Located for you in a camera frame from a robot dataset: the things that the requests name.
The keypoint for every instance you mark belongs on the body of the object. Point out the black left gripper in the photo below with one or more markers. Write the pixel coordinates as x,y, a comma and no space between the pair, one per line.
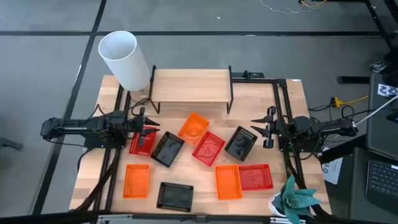
141,126

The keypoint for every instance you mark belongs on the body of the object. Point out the black metal stand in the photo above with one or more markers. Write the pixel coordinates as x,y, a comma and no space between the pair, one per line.
377,23

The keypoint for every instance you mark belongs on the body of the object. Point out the black plastic basket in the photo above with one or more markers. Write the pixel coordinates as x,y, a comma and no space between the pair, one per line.
168,149
175,197
241,143

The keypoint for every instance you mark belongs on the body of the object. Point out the wooden shelf with black legs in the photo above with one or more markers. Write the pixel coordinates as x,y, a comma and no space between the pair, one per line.
191,85

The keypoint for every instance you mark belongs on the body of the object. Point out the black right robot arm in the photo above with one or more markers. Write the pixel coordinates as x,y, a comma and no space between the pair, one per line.
326,127

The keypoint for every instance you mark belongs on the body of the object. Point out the black side desk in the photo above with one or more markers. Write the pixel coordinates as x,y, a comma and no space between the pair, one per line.
357,186

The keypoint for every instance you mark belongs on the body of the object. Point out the white cylindrical table lamp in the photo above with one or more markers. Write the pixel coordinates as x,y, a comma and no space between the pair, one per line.
124,59

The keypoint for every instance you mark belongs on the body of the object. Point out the red plastic basket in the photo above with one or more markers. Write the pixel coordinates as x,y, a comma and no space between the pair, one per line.
136,149
208,149
256,177

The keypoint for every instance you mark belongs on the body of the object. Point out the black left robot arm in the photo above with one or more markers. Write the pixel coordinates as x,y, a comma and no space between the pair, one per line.
77,124

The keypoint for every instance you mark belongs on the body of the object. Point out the black table-level camera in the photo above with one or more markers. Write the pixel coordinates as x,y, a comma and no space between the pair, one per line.
201,218

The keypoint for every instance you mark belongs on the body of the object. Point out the white paper sheet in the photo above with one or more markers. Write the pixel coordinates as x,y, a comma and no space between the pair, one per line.
332,174

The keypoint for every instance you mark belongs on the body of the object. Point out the white plant pot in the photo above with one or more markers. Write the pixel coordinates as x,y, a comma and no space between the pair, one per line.
272,207

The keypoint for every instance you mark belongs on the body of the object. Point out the black clamp mount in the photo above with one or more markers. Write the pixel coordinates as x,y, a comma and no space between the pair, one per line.
252,75

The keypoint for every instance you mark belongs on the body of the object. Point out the dark grey cabinet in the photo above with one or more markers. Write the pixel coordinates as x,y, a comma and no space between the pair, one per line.
379,130

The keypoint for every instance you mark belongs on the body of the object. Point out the black laptop keyboard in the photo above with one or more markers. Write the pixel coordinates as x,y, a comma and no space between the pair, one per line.
384,180

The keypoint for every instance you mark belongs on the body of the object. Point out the black floor foot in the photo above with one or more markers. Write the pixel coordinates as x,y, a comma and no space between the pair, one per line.
11,144

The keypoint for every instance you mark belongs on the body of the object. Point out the white printed tag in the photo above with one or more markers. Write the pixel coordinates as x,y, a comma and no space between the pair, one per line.
387,90

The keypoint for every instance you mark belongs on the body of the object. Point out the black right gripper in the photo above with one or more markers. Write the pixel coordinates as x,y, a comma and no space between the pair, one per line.
273,129

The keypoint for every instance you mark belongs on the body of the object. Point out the teal artificial succulent plant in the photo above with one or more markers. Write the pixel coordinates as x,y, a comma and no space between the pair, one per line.
293,199

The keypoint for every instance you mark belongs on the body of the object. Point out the black metal rail frame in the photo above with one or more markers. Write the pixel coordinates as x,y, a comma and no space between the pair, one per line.
255,80

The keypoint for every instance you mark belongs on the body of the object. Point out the black floor bar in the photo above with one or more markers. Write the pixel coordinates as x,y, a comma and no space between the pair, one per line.
353,79

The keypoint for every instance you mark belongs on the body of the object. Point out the orange plastic basket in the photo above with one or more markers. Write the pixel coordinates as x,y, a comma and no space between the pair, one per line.
228,182
193,129
136,181

